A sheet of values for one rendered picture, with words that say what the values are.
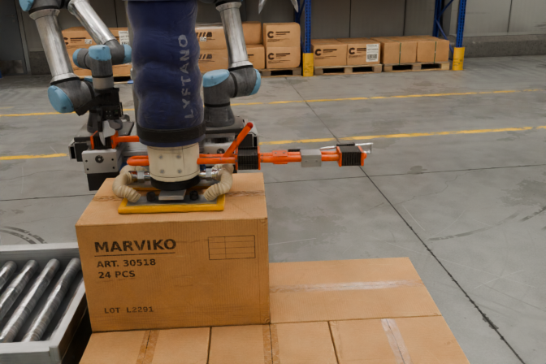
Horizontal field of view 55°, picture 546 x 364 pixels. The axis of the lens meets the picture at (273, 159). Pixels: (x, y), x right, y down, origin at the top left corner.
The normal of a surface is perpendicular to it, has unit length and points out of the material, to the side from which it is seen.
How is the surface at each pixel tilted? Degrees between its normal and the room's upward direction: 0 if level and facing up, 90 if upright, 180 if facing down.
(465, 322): 0
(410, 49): 91
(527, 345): 0
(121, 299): 90
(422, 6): 90
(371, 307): 0
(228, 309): 90
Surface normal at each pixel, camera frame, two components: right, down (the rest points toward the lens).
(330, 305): -0.02, -0.94
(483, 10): 0.13, 0.33
